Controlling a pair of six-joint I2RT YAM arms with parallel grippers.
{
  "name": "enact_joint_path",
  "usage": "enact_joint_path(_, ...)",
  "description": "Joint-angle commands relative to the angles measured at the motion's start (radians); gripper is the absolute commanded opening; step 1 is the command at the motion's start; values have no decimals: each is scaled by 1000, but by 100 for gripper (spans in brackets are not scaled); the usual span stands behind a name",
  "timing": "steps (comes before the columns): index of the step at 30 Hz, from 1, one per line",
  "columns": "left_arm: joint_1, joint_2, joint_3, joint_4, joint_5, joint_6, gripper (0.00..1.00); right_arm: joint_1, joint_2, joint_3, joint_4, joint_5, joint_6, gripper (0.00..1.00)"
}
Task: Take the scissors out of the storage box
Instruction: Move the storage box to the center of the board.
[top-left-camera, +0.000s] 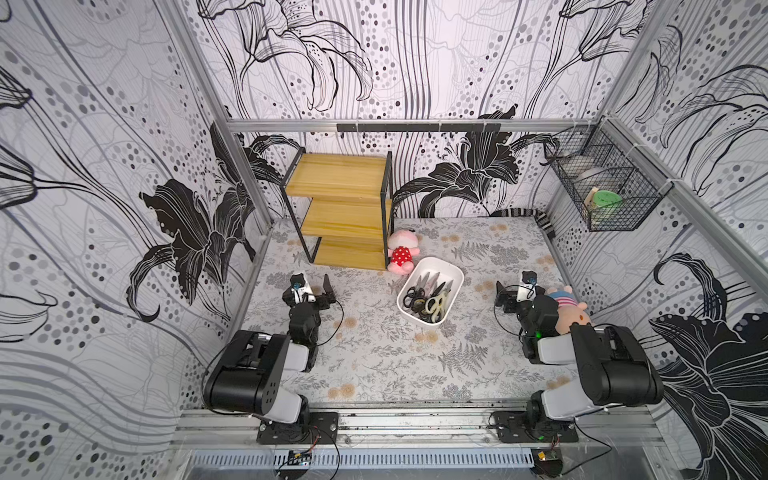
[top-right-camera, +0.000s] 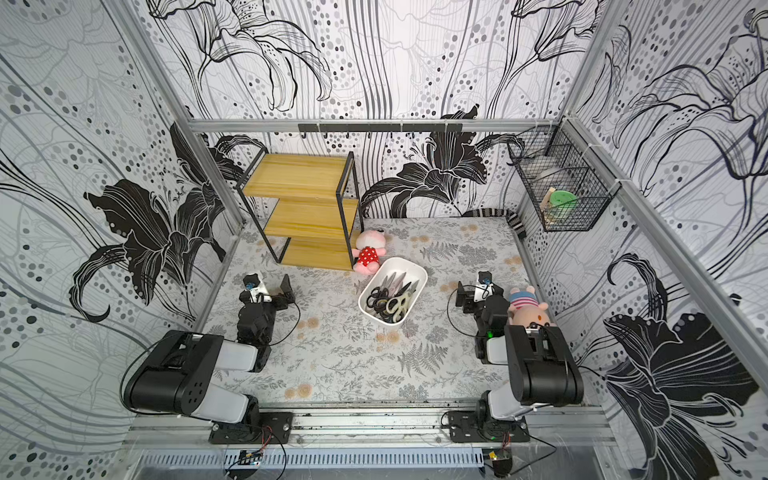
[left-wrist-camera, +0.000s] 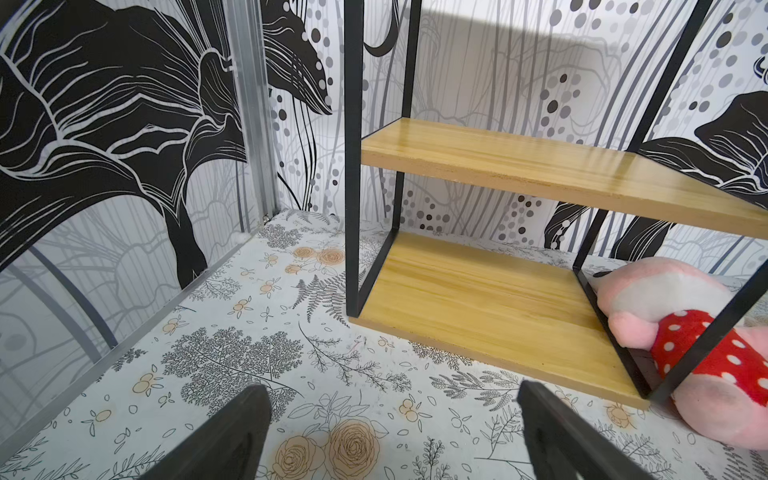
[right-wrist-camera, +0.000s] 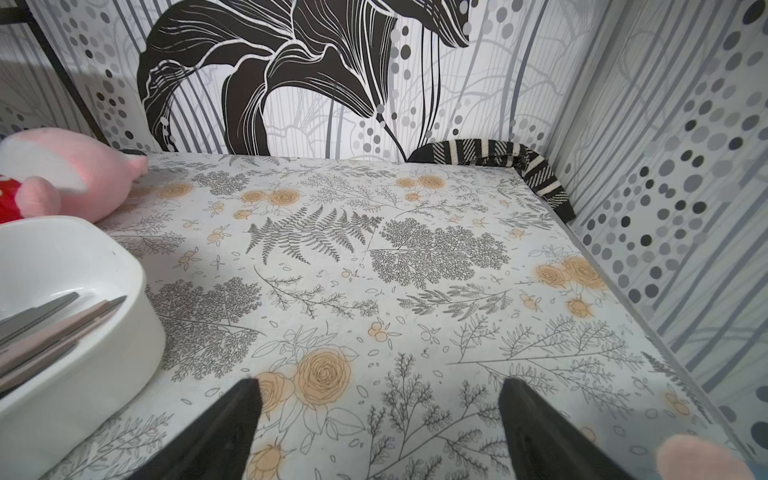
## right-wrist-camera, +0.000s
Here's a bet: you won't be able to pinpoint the pink plush pig toy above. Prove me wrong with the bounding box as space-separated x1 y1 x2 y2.
1 128 149 223

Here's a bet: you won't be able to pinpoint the silver black handled scissors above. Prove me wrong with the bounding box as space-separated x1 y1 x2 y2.
1 292 79 346

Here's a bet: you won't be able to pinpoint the rose gold scissors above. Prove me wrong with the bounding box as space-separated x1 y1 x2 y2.
1 296 126 375

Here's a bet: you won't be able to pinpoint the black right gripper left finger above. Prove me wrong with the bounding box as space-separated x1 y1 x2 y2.
130 378 263 479

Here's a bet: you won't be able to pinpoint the white plastic storage box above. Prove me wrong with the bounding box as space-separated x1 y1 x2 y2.
1 216 166 479

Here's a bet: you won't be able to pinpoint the black white striped cloth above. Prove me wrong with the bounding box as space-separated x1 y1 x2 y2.
406 139 576 223

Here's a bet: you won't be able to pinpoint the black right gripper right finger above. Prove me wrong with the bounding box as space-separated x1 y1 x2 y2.
498 378 631 480

